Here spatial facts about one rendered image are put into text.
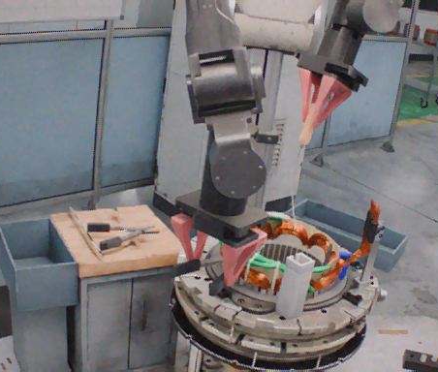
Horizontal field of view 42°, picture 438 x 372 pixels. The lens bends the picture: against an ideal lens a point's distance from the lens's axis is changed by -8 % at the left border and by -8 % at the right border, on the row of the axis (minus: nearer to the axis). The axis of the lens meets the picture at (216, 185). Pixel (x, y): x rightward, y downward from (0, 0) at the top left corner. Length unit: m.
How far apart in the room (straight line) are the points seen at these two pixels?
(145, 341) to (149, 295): 0.11
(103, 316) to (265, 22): 0.66
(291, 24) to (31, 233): 0.67
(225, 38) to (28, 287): 0.52
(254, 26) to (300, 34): 0.10
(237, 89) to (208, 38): 0.07
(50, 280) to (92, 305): 0.10
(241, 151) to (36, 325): 0.57
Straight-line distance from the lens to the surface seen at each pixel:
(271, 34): 1.27
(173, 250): 1.05
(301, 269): 0.81
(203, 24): 0.69
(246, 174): 0.64
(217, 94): 0.68
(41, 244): 1.15
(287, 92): 3.49
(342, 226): 1.32
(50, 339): 1.09
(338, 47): 0.88
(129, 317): 1.09
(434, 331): 1.52
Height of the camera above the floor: 1.57
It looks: 22 degrees down
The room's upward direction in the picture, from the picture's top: 8 degrees clockwise
